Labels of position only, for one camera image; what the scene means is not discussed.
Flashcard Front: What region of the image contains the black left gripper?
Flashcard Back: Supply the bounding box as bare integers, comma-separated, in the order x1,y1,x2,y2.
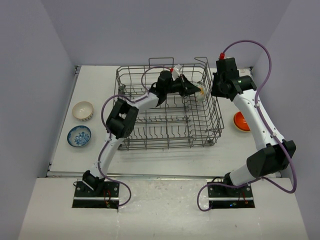
164,74,200,98

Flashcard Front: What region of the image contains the white floral bowl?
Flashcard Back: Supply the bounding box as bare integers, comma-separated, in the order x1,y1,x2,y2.
194,83,207,102

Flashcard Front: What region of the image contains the grey wire dish rack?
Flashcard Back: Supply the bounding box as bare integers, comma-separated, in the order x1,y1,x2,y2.
114,57,225,151

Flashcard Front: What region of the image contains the yellow checkered bowl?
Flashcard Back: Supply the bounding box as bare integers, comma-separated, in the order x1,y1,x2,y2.
232,113,251,133

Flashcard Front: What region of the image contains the white blue striped bowl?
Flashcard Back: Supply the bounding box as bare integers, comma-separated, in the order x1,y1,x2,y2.
72,101,94,122

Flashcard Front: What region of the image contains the white blue flower bowl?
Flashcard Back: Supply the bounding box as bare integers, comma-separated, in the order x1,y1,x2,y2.
66,125,92,148

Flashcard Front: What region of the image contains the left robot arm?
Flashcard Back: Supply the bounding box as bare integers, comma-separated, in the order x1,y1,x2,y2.
82,69,202,197

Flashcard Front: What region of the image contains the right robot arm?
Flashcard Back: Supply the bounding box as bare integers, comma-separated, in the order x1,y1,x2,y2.
211,57,297,197

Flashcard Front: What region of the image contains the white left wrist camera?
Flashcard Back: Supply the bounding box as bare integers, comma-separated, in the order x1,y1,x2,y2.
170,64,182,81

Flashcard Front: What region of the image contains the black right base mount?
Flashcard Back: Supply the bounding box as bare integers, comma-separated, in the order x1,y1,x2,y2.
207,185,256,209

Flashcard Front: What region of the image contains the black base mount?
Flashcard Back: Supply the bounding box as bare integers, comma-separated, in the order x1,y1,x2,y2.
207,185,256,209
72,181,120,210

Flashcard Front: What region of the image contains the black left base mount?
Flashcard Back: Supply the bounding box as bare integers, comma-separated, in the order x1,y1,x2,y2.
72,181,120,210

